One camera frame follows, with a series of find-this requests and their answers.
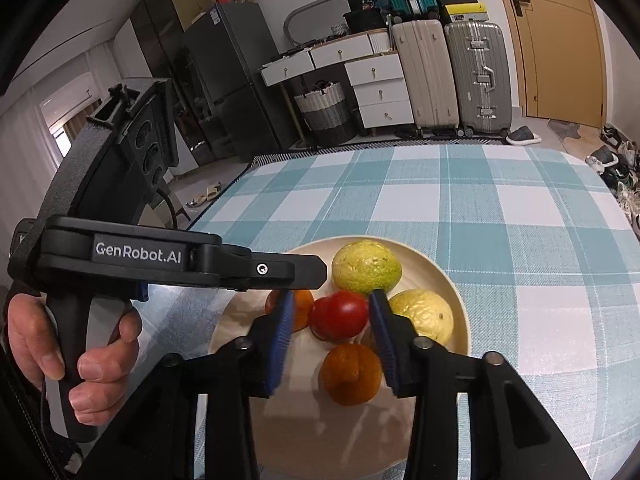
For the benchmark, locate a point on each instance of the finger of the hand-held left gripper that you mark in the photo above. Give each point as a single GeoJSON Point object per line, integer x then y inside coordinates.
{"type": "Point", "coordinates": [290, 270]}

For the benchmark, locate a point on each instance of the grey door mat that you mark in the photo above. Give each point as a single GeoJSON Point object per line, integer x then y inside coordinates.
{"type": "Point", "coordinates": [564, 128]}

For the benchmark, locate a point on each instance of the pile of sneakers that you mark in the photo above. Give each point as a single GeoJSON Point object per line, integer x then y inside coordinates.
{"type": "Point", "coordinates": [617, 170]}

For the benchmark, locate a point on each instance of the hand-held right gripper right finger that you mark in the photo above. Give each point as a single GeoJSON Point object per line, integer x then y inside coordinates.
{"type": "Point", "coordinates": [382, 340]}

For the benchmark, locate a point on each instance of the woven laundry basket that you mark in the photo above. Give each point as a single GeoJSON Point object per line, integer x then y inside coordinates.
{"type": "Point", "coordinates": [322, 115]}

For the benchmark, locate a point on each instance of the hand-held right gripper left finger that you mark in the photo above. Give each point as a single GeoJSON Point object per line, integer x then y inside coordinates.
{"type": "Point", "coordinates": [280, 340]}

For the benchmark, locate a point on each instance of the oval mirror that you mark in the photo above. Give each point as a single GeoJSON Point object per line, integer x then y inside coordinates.
{"type": "Point", "coordinates": [302, 20]}

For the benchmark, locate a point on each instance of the dark glass cabinet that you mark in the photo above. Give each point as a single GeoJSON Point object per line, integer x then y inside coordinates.
{"type": "Point", "coordinates": [160, 35]}

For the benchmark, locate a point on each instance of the dark grey refrigerator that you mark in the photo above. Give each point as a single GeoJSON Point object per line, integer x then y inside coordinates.
{"type": "Point", "coordinates": [230, 75]}

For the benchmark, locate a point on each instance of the wooden door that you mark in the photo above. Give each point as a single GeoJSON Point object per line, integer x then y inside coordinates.
{"type": "Point", "coordinates": [560, 50]}

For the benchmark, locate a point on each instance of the teal checkered tablecloth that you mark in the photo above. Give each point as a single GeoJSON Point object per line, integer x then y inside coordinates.
{"type": "Point", "coordinates": [500, 260]}

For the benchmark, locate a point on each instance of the silver suitcase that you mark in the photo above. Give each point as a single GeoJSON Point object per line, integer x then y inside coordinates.
{"type": "Point", "coordinates": [475, 75]}

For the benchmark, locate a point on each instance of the grey slippers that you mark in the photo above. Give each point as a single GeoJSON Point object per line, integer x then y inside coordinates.
{"type": "Point", "coordinates": [522, 136]}

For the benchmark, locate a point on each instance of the brown curtain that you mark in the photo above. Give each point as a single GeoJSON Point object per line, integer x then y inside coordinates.
{"type": "Point", "coordinates": [75, 127]}

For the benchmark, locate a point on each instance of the green yellow citrus fruit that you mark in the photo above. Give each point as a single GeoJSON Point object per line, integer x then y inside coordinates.
{"type": "Point", "coordinates": [425, 312]}
{"type": "Point", "coordinates": [367, 267]}

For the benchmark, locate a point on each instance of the person's left hand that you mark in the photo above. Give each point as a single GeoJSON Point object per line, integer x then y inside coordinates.
{"type": "Point", "coordinates": [30, 335]}

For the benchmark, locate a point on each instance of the white drawer desk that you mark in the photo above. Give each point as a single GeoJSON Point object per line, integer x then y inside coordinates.
{"type": "Point", "coordinates": [375, 72]}

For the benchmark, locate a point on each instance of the red round fruit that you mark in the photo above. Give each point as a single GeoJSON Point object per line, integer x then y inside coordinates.
{"type": "Point", "coordinates": [337, 315]}

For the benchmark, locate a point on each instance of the beige slippers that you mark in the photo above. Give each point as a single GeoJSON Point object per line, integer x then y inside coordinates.
{"type": "Point", "coordinates": [202, 196]}

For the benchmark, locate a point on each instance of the beige suitcase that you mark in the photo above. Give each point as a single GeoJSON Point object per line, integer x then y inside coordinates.
{"type": "Point", "coordinates": [425, 75]}

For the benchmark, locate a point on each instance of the beige round plate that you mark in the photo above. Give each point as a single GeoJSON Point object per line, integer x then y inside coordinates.
{"type": "Point", "coordinates": [320, 440]}

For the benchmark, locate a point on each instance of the orange tangerine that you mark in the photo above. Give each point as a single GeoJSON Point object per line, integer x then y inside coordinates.
{"type": "Point", "coordinates": [302, 307]}
{"type": "Point", "coordinates": [350, 372]}

